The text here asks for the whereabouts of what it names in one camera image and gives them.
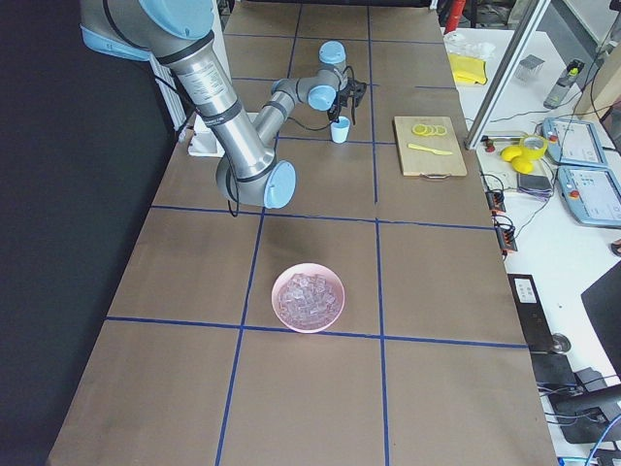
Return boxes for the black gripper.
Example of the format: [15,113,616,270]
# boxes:
[327,78,368,123]

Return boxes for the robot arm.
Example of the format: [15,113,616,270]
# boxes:
[80,0,367,209]

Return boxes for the light blue cup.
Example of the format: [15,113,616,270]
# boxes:
[330,116,351,144]

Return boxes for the pile of ice cubes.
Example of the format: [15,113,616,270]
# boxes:
[277,274,341,330]

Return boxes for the yellow plastic knife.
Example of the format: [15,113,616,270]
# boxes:
[408,143,453,156]

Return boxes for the lemon slices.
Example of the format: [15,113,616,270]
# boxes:
[411,124,447,137]

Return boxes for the wooden cutting board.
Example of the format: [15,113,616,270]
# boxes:
[393,116,468,180]

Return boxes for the yellow cloth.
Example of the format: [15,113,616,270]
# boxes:
[448,53,488,85]

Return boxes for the clear plastic bags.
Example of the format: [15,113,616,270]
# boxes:
[443,31,496,60]

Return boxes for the pink bowl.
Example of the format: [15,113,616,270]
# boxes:
[272,263,345,334]

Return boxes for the yellow tape roll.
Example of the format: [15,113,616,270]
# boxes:
[519,135,548,160]

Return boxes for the upper teach pendant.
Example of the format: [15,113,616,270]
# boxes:
[541,117,608,168]

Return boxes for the teach pendant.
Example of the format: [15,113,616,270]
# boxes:
[557,165,620,228]
[541,117,608,168]

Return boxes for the lower teach pendant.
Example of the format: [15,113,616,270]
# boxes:
[557,165,620,228]

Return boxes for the aluminium frame post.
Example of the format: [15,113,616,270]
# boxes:
[464,0,551,150]

